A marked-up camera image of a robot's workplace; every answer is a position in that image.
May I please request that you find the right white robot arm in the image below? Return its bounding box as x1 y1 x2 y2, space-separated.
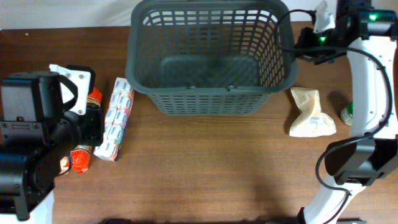
297 1 397 223

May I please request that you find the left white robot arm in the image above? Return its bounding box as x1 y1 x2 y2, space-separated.
1 65 104 223

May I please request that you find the red spaghetti packet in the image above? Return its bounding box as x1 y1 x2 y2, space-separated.
60 87 103 174

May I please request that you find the tissue multipack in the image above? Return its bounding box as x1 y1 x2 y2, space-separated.
94 78 134 162

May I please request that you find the right black cable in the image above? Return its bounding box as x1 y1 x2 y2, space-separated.
273 9 394 224

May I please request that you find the green lid glass jar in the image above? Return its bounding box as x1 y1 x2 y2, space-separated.
340 102 354 126

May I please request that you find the beige paper pouch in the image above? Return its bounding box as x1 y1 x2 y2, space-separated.
289 87 336 138

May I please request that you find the grey plastic shopping basket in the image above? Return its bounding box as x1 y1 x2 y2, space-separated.
126 0 298 116

